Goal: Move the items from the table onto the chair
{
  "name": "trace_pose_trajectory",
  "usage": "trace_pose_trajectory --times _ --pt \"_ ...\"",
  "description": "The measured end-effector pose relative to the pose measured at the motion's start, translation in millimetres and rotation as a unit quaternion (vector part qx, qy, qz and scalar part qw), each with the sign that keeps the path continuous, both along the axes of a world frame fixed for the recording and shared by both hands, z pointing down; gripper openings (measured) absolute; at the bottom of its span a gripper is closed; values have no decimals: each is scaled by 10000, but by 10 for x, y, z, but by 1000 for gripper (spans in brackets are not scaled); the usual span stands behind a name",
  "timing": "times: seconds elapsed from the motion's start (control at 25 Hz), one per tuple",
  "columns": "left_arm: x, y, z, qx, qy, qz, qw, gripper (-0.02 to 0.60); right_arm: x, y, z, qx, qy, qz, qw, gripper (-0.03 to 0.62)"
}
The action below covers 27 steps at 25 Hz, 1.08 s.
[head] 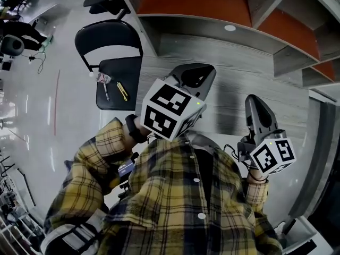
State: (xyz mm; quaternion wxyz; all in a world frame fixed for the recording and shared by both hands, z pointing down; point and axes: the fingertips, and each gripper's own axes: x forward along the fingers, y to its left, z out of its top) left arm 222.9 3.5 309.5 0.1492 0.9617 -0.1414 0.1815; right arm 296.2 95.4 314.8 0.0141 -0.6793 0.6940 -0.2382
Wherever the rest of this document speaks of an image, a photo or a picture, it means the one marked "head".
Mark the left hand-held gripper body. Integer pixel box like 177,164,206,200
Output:
140,62,217,142

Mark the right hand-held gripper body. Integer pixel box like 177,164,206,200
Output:
236,94,297,176

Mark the clear plastic water bottle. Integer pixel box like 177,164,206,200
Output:
89,71,113,85

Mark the person's left forearm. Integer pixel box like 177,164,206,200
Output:
71,114,149,175

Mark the person's right forearm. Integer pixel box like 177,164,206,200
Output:
245,168,270,213

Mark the grey wood-grain table top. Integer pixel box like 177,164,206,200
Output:
134,32,310,141

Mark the black wristband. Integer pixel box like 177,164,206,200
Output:
124,114,148,143

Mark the black folding chair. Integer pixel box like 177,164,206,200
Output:
74,20,145,112

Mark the blue badge card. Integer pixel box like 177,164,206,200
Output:
116,159,135,177

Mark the wooden shelf unit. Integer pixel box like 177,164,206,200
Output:
116,0,340,90

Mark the white box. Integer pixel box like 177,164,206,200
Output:
280,216,319,255

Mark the person's plaid shirt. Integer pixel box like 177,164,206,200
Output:
42,115,283,255

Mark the red floor tape line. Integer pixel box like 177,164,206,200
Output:
53,69,62,137

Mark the black office chair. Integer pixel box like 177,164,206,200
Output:
83,0,131,20

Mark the white metal rack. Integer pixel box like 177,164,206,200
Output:
0,190,44,255

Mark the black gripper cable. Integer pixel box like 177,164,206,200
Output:
222,143,241,161

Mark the black floor cable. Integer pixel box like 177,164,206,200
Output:
20,50,48,74

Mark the grey shoulder strap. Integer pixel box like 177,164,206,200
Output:
39,208,102,255

